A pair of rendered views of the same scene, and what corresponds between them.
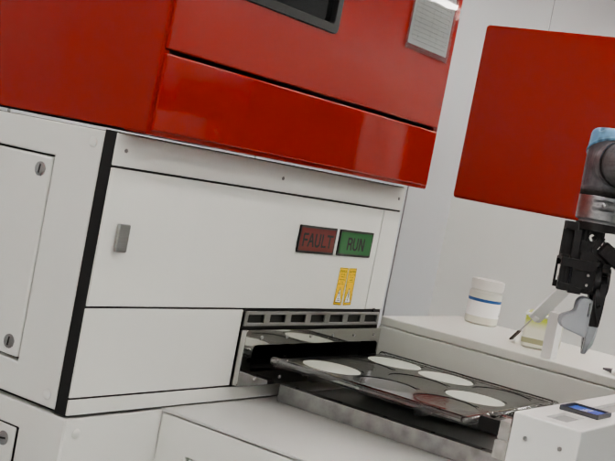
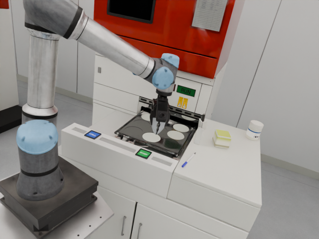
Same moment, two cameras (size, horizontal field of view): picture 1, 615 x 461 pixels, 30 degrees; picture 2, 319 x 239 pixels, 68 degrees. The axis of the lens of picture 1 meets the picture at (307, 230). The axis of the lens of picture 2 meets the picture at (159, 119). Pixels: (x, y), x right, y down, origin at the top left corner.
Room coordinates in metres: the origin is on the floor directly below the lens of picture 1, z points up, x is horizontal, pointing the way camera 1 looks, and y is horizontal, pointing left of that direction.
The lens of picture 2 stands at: (1.58, -1.40, 1.55)
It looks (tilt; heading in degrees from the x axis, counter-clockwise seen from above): 26 degrees down; 73
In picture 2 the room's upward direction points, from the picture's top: 11 degrees clockwise
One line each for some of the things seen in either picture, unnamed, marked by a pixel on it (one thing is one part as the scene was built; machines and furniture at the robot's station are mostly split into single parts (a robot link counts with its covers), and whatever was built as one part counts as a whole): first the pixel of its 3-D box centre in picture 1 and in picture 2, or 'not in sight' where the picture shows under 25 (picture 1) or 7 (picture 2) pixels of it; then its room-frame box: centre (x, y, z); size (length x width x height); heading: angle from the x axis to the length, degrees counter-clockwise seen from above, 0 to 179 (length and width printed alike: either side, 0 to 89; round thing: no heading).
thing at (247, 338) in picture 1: (311, 353); (167, 116); (2.05, -0.05, 0.89); 0.44 x 0.02 x 0.10; 146
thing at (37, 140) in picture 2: not in sight; (38, 144); (1.41, -0.68, 1.07); 0.13 x 0.12 x 0.14; 101
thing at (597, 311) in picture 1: (597, 299); (154, 116); (1.84, -0.48, 1.10); 0.05 x 0.02 x 0.09; 174
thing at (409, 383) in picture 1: (417, 382); (158, 129); (1.94, -0.23, 0.90); 0.34 x 0.34 x 0.01; 56
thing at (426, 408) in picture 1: (364, 389); (130, 120); (1.79, -0.14, 0.90); 0.37 x 0.01 x 0.01; 56
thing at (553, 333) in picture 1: (546, 319); (200, 130); (2.09, -0.46, 1.03); 0.06 x 0.04 x 0.13; 56
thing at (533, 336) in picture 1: (543, 330); (221, 139); (2.20, -0.48, 1.00); 0.07 x 0.07 x 0.07; 75
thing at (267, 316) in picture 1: (316, 317); (169, 107); (2.05, -0.05, 0.96); 0.44 x 0.01 x 0.02; 146
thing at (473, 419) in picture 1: (513, 412); (145, 143); (1.84, -0.38, 0.90); 0.38 x 0.01 x 0.01; 146
